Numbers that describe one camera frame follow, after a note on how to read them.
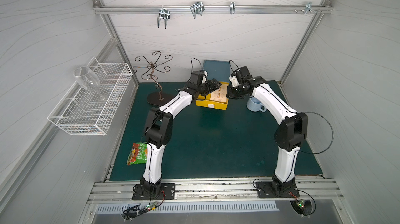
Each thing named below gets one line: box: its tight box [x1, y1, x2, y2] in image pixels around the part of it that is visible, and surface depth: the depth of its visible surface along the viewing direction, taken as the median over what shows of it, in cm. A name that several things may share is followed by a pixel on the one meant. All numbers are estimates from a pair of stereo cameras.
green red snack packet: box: [126, 142, 148, 166], surface depth 84 cm
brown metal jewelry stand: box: [134, 51, 173, 106], surface depth 91 cm
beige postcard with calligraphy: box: [210, 84, 229, 103], surface depth 95 cm
